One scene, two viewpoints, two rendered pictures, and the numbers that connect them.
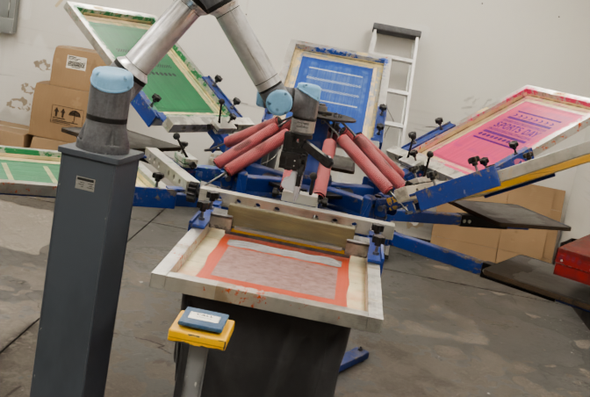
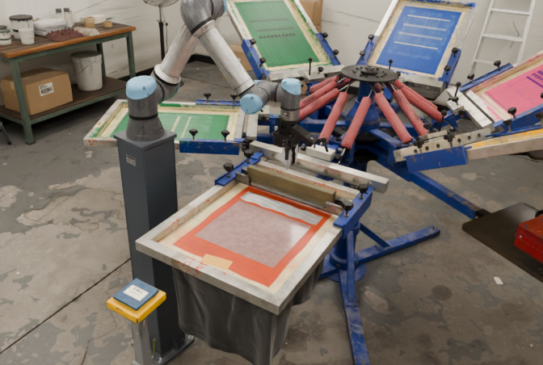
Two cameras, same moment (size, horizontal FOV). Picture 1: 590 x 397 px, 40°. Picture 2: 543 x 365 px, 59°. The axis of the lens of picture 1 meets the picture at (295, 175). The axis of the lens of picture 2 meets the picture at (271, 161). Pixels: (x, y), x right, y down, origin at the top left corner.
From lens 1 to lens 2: 122 cm
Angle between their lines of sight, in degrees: 30
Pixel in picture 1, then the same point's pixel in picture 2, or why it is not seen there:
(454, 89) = not seen: outside the picture
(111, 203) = (146, 174)
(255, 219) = (264, 178)
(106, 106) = (134, 108)
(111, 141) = (143, 132)
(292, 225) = (288, 186)
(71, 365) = (146, 267)
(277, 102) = (246, 104)
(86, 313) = not seen: hidden behind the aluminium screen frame
